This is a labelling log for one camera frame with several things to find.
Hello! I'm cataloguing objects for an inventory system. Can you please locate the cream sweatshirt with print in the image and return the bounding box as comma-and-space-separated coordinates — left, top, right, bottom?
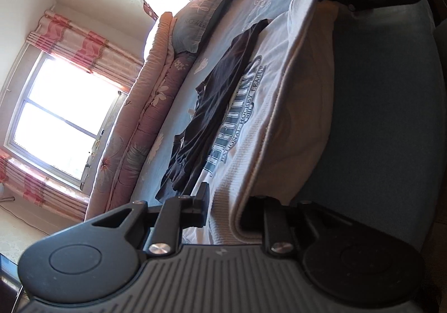
183, 0, 339, 245

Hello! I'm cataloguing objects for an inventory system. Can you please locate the blue floral bed sheet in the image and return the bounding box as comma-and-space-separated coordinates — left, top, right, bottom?
130, 0, 291, 205

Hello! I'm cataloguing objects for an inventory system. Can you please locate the black t-shirt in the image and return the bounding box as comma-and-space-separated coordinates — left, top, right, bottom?
155, 19, 269, 203

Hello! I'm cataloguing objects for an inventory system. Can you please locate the blue grey flower pillow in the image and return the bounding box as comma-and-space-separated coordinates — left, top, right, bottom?
172, 0, 225, 54

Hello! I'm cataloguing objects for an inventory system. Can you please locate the white framed window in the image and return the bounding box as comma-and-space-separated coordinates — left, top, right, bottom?
5, 52, 126, 189

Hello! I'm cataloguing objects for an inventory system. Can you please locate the pink folded quilt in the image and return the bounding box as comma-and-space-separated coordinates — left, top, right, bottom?
85, 12, 196, 219

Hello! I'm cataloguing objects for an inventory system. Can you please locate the pink striped curtain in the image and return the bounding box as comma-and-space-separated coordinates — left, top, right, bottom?
1, 11, 142, 221

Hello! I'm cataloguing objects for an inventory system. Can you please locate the black cable on floor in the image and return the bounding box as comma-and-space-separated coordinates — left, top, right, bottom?
0, 195, 52, 237

